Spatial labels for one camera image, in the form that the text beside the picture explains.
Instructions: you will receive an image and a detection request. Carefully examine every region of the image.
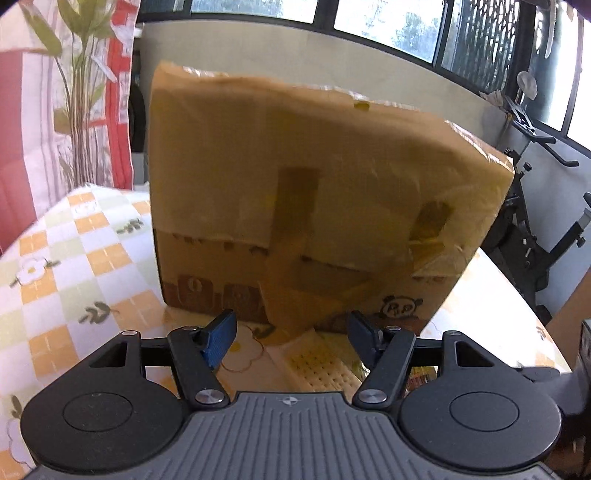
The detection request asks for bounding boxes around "printed wall cloth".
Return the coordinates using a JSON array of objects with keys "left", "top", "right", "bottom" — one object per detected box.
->
[{"left": 0, "top": 0, "right": 141, "bottom": 257}]

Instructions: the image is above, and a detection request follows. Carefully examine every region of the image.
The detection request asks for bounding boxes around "white hanging object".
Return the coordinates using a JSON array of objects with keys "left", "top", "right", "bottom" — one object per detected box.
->
[{"left": 516, "top": 71, "right": 539, "bottom": 100}]

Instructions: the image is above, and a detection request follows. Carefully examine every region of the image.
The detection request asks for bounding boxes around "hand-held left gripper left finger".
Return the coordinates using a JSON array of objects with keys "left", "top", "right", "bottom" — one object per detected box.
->
[{"left": 87, "top": 308, "right": 238, "bottom": 411}]

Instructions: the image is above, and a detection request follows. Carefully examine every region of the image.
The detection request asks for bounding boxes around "black exercise bike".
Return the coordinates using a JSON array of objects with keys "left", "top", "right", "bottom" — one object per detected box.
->
[{"left": 480, "top": 92, "right": 591, "bottom": 326}]

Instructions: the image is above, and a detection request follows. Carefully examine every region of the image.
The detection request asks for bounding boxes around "yellow snack packet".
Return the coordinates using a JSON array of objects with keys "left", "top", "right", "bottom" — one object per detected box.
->
[{"left": 405, "top": 364, "right": 438, "bottom": 394}]

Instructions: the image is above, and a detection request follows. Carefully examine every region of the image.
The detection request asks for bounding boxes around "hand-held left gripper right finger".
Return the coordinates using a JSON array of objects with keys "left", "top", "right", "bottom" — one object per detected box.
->
[{"left": 345, "top": 310, "right": 511, "bottom": 411}]

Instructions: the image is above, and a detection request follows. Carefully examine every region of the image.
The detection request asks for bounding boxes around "checked floral tablecloth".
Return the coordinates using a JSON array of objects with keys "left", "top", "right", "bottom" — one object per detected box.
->
[{"left": 0, "top": 184, "right": 573, "bottom": 480}]

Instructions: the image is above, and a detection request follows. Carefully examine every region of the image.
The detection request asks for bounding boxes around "brown wooden board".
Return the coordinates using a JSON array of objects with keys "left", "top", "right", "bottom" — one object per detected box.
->
[{"left": 547, "top": 270, "right": 591, "bottom": 340}]

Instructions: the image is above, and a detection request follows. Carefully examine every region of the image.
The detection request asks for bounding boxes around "pale cracker packet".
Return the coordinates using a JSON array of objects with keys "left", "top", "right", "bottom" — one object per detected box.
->
[{"left": 272, "top": 329, "right": 372, "bottom": 394}]

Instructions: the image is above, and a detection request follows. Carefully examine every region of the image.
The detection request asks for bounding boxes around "plastic-lined cardboard box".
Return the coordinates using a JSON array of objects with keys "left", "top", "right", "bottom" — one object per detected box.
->
[{"left": 148, "top": 60, "right": 516, "bottom": 343}]

